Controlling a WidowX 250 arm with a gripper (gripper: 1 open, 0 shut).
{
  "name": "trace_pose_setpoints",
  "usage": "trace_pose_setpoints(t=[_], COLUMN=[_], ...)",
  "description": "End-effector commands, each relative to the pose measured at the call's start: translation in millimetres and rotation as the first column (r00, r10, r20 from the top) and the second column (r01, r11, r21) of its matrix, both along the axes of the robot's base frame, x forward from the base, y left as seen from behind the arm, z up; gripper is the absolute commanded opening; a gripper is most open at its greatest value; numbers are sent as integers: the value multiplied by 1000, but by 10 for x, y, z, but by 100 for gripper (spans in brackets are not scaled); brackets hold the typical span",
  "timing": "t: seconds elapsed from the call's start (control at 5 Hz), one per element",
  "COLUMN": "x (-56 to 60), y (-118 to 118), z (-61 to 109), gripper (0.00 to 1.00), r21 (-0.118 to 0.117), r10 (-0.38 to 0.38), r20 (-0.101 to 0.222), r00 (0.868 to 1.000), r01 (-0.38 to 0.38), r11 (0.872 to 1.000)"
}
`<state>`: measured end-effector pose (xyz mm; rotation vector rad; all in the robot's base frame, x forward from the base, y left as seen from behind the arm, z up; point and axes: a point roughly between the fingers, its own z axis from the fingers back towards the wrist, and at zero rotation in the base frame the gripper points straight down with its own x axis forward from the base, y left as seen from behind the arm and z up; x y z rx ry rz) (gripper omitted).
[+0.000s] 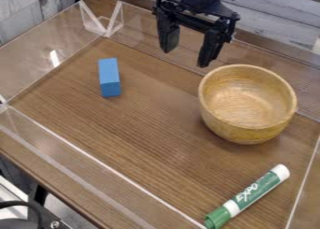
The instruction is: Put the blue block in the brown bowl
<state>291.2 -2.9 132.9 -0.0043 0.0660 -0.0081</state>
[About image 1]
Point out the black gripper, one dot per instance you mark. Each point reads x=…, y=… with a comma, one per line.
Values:
x=206, y=16

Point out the blue rectangular block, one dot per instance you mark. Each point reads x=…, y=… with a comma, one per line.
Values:
x=109, y=77

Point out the brown wooden bowl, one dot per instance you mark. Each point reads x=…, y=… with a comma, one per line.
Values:
x=246, y=103

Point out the green Expo marker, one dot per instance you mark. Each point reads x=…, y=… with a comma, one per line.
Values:
x=246, y=197

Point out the black table leg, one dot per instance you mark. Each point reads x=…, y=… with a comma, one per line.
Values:
x=38, y=194

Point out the clear acrylic tray wall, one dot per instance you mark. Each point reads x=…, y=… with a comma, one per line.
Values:
x=131, y=159

